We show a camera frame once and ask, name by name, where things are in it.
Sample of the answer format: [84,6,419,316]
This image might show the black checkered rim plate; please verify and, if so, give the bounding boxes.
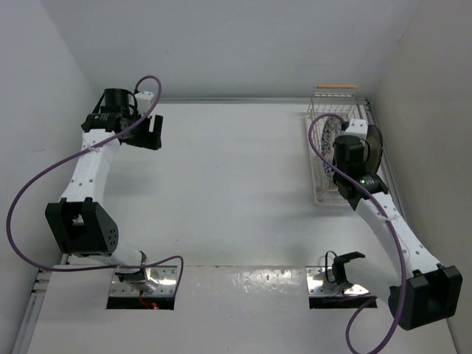
[366,125,384,173]

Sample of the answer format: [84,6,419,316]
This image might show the blue floral white plate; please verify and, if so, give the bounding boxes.
[320,117,341,187]

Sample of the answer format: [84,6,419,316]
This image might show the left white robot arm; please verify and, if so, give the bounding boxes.
[45,88,163,284]

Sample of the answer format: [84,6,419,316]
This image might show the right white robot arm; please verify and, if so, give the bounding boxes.
[332,135,462,330]

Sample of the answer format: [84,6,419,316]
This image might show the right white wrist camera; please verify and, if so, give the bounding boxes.
[344,119,369,139]

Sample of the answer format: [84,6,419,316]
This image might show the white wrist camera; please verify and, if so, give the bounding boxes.
[344,119,369,139]
[134,91,155,114]

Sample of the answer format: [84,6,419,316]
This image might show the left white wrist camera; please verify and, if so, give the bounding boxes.
[134,91,155,114]

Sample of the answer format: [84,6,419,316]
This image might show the white wire dish rack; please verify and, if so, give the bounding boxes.
[305,83,383,207]

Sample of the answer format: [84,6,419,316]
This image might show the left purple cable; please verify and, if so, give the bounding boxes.
[5,75,184,288]

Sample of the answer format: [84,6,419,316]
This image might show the purple cable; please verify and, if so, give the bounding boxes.
[308,113,409,354]
[5,75,184,288]

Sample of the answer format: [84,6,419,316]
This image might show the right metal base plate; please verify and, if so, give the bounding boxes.
[305,266,370,298]

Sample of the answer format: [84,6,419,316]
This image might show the metal base plate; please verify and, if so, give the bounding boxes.
[305,266,370,298]
[109,265,178,297]

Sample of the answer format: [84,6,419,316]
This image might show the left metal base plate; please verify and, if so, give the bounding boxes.
[109,265,178,297]

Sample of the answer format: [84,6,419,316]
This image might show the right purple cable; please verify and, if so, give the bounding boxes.
[308,113,409,354]

